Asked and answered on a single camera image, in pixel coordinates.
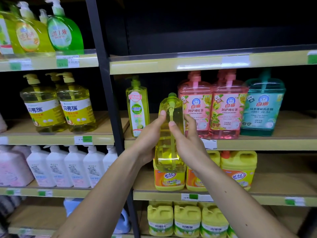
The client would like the person's left hand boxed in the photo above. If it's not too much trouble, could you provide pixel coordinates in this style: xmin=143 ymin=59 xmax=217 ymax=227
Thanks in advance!
xmin=131 ymin=110 xmax=167 ymax=167

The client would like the person's right hand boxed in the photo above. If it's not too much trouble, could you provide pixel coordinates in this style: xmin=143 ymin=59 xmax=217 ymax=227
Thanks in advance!
xmin=168 ymin=114 xmax=211 ymax=172

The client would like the slim green dish soap bottle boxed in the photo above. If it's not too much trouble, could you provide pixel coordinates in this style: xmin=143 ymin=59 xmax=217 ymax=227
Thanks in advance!
xmin=125 ymin=76 xmax=151 ymax=138

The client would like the yellow dish soap pump bottle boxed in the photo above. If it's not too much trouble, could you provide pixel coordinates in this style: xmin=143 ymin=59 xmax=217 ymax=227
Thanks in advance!
xmin=56 ymin=72 xmax=97 ymax=133
xmin=20 ymin=73 xmax=68 ymax=134
xmin=45 ymin=72 xmax=61 ymax=89

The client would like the teal green detergent bottle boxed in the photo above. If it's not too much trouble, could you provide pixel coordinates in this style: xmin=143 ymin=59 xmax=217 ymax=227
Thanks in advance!
xmin=240 ymin=68 xmax=287 ymax=137

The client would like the person's left forearm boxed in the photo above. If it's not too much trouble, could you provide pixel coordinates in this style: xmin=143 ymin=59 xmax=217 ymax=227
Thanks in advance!
xmin=52 ymin=148 xmax=147 ymax=238

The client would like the person's right forearm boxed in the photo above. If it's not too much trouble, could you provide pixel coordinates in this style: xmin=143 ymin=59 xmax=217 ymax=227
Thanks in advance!
xmin=194 ymin=159 xmax=297 ymax=238

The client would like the plain white label card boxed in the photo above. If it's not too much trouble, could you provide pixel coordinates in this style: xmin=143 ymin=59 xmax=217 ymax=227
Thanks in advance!
xmin=201 ymin=138 xmax=218 ymax=150

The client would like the yellow orange detergent jug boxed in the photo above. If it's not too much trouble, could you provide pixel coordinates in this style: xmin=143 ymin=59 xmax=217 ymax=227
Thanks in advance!
xmin=220 ymin=150 xmax=258 ymax=192
xmin=185 ymin=150 xmax=221 ymax=192
xmin=153 ymin=158 xmax=187 ymax=192

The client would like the white baby label bottle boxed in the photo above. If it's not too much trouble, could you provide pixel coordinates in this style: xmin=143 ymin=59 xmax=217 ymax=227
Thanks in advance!
xmin=63 ymin=145 xmax=91 ymax=188
xmin=26 ymin=145 xmax=57 ymax=188
xmin=45 ymin=145 xmax=74 ymax=188

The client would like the light blue detergent jug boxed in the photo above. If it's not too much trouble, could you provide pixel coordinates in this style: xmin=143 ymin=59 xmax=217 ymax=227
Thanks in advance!
xmin=112 ymin=208 xmax=131 ymax=235
xmin=63 ymin=198 xmax=85 ymax=218

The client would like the blank white shelf label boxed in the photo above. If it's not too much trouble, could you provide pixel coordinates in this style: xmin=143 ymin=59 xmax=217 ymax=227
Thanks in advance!
xmin=221 ymin=55 xmax=250 ymax=68

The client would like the round green hand wash bottle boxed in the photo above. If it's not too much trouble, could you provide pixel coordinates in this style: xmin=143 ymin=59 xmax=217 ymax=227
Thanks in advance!
xmin=45 ymin=0 xmax=85 ymax=51

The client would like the pale pink pump bottle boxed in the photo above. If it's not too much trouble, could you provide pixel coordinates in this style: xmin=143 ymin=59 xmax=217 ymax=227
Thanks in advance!
xmin=0 ymin=112 xmax=8 ymax=134

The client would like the round yellow hand wash bottle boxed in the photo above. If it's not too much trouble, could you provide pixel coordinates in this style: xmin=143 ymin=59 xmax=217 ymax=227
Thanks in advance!
xmin=5 ymin=1 xmax=56 ymax=54

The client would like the tall yellow green bottle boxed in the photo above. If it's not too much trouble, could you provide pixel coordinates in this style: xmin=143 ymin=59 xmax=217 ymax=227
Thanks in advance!
xmin=0 ymin=9 xmax=25 ymax=56

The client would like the wooden shelf rack black frame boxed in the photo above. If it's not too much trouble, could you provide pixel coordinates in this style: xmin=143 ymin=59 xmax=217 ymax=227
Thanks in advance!
xmin=0 ymin=0 xmax=317 ymax=238

